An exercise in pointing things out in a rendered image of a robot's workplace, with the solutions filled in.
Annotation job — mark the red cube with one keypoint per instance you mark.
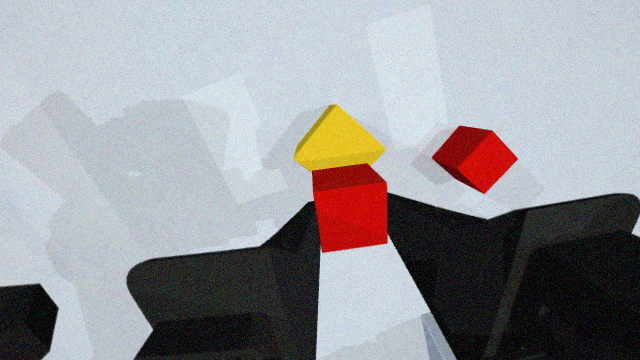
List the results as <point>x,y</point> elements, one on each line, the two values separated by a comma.
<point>476,157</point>
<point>351,205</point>

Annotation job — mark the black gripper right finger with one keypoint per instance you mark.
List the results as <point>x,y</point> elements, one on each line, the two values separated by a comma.
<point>469,269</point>

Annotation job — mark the yellow cube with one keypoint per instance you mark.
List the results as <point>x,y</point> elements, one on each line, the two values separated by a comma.
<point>335,140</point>

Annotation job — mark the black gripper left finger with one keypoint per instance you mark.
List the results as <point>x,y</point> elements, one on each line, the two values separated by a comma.
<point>279,278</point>

